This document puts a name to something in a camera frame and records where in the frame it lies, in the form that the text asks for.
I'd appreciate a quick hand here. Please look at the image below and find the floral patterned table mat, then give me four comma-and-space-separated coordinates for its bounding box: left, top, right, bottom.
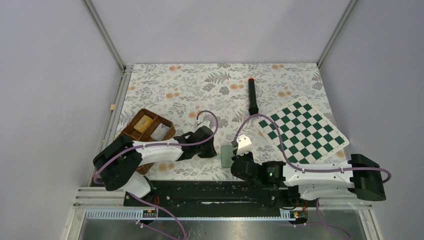
116, 63, 335, 163

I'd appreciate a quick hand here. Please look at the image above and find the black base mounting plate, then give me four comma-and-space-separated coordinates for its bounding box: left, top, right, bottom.
140, 180, 317, 210

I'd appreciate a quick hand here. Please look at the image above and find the brown wicker basket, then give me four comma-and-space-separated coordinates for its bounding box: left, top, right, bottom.
115, 108, 176, 176

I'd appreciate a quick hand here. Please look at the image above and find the yellow block in basket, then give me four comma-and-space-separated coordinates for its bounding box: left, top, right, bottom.
133, 115, 153, 133

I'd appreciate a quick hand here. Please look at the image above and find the aluminium cable duct rail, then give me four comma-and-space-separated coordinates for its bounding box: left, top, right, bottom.
86, 206, 296, 221

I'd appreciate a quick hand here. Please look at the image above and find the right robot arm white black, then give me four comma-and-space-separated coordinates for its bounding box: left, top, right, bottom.
230, 152, 386, 206

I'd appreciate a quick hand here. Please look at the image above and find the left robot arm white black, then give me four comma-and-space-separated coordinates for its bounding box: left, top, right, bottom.
93, 125, 217, 206

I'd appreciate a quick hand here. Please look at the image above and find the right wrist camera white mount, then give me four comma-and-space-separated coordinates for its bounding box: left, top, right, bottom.
236, 134, 252, 156

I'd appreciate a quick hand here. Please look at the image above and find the black microphone orange tip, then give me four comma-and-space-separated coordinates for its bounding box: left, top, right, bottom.
248, 77, 259, 116

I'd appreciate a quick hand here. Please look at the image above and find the green white chessboard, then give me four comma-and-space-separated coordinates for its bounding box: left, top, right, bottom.
255, 96, 350, 164

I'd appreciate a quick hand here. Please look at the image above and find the white card in basket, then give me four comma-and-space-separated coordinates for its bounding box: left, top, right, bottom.
150, 123, 170, 141

